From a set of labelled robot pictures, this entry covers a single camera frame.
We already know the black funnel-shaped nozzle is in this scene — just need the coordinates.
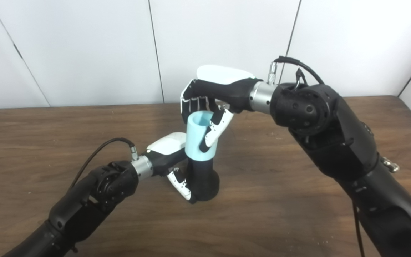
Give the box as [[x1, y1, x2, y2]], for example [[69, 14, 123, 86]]
[[187, 159, 220, 202]]

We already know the light-blue hose piece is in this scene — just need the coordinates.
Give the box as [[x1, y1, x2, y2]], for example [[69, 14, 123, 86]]
[[185, 111, 217, 162]]

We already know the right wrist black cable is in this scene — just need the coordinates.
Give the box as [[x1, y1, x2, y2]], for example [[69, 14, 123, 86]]
[[267, 56, 366, 257]]

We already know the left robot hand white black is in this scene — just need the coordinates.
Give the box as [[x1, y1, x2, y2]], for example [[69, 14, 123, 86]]
[[145, 132, 198, 204]]

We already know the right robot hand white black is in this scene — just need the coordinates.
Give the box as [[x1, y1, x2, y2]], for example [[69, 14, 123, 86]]
[[180, 65, 263, 153]]

